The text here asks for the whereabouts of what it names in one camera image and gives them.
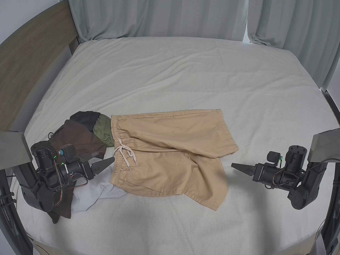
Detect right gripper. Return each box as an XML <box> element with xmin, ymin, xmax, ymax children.
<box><xmin>252</xmin><ymin>163</ymin><xmax>281</xmax><ymax>186</ymax></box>

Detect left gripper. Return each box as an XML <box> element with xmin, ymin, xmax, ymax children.
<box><xmin>64</xmin><ymin>160</ymin><xmax>95</xmax><ymax>183</ymax></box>

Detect beige shorts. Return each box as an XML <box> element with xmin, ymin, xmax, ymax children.
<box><xmin>109</xmin><ymin>108</ymin><xmax>239</xmax><ymax>212</ymax></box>

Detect bed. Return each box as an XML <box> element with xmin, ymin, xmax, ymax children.
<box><xmin>0</xmin><ymin>0</ymin><xmax>340</xmax><ymax>255</ymax></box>

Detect white garment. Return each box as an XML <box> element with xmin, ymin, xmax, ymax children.
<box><xmin>71</xmin><ymin>166</ymin><xmax>127</xmax><ymax>214</ymax></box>

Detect brown garment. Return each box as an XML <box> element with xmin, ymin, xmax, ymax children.
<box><xmin>46</xmin><ymin>119</ymin><xmax>107</xmax><ymax>224</ymax></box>

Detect green garment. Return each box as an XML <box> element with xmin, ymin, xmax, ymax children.
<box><xmin>93</xmin><ymin>114</ymin><xmax>115</xmax><ymax>148</ymax></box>

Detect black garment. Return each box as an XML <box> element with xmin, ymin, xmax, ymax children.
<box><xmin>70</xmin><ymin>111</ymin><xmax>101</xmax><ymax>132</ymax></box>

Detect window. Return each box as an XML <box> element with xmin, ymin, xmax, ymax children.
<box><xmin>242</xmin><ymin>20</ymin><xmax>251</xmax><ymax>44</ymax></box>

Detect pale green curtain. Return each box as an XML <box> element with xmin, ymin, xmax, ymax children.
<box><xmin>247</xmin><ymin>0</ymin><xmax>340</xmax><ymax>90</ymax></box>
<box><xmin>64</xmin><ymin>0</ymin><xmax>251</xmax><ymax>44</ymax></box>

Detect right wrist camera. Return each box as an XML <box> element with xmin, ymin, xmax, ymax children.
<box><xmin>267</xmin><ymin>151</ymin><xmax>282</xmax><ymax>167</ymax></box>

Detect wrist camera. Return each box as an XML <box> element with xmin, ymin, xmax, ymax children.
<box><xmin>59</xmin><ymin>144</ymin><xmax>77</xmax><ymax>164</ymax></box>
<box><xmin>267</xmin><ymin>151</ymin><xmax>282</xmax><ymax>167</ymax></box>

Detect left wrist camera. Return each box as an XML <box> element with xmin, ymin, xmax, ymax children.
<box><xmin>59</xmin><ymin>144</ymin><xmax>77</xmax><ymax>164</ymax></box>

